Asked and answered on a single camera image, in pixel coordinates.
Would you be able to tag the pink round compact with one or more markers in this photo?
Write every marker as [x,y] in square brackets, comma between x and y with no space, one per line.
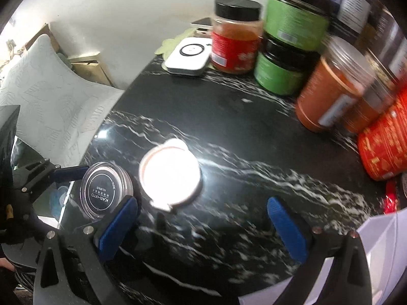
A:
[170,173]

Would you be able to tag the green leaf coaster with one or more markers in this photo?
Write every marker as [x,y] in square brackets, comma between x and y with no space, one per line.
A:
[171,43]

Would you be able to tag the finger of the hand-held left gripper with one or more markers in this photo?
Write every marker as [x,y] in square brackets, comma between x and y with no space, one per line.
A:
[71,173]

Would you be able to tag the amber contents jar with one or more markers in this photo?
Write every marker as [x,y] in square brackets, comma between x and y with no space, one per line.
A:
[372,108]

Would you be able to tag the large green label jar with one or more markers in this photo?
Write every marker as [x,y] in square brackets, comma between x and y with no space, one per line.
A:
[295,19]

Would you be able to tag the purple label jar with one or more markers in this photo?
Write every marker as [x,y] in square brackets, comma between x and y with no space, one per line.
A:
[354,3]

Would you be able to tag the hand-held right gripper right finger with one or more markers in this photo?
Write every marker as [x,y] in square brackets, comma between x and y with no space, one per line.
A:
[286,228]

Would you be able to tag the red label sauce jar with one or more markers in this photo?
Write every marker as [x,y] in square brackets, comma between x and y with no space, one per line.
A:
[235,38]

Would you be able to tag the lavender gift box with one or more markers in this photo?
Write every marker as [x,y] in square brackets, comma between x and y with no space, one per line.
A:
[375,260]

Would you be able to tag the leaf pattern pillow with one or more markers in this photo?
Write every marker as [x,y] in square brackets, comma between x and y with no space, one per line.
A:
[54,101]

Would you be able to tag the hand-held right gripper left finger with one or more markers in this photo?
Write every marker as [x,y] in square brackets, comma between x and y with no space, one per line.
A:
[116,228]

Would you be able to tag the cardboard box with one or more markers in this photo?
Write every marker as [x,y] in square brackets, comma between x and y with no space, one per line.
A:
[92,70]

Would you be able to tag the orange powder jar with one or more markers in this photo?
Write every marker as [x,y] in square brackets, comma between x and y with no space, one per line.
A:
[330,85]

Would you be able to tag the dark brown contents jar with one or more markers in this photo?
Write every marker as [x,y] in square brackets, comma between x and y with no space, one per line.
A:
[389,44]

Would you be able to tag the red canister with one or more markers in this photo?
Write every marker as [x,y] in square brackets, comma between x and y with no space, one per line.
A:
[384,143]

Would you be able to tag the clear powder jar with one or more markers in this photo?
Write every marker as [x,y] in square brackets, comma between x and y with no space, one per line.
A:
[105,190]

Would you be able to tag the white portable device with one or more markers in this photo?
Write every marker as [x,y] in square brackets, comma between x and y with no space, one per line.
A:
[189,55]

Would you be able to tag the small green label jar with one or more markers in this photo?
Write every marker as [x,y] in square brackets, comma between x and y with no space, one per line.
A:
[283,70]

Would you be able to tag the red foil packet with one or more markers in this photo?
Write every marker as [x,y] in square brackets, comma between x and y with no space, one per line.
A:
[393,197]

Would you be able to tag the silver phone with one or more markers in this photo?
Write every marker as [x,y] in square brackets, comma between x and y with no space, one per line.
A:
[203,25]

